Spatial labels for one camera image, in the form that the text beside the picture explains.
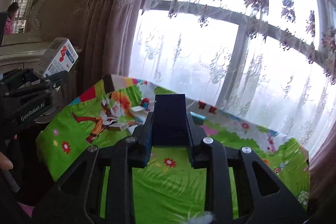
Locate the colourful cartoon tablecloth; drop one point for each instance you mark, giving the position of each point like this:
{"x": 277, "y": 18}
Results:
{"x": 168, "y": 190}

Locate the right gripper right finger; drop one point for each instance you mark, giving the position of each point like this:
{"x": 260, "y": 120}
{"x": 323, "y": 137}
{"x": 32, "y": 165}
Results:
{"x": 240, "y": 186}

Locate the sheer floral lace curtain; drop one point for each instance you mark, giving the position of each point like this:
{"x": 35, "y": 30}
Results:
{"x": 236, "y": 29}

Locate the person's hand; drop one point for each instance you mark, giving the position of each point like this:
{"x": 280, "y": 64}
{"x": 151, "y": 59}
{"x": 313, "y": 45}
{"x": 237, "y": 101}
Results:
{"x": 5, "y": 163}

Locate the teal small box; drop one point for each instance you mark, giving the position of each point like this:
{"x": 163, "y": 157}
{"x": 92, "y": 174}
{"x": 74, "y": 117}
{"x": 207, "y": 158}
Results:
{"x": 198, "y": 118}

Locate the pink heavy curtain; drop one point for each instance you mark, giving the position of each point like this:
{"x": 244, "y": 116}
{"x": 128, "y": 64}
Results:
{"x": 104, "y": 31}

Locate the white window frame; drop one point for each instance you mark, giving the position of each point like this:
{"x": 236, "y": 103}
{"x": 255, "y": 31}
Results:
{"x": 236, "y": 21}

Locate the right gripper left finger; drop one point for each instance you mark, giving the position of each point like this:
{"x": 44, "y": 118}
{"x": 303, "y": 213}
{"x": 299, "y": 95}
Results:
{"x": 98, "y": 185}

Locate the white medicine box red logo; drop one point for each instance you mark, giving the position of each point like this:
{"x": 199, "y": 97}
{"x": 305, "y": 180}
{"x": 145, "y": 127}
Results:
{"x": 59, "y": 57}

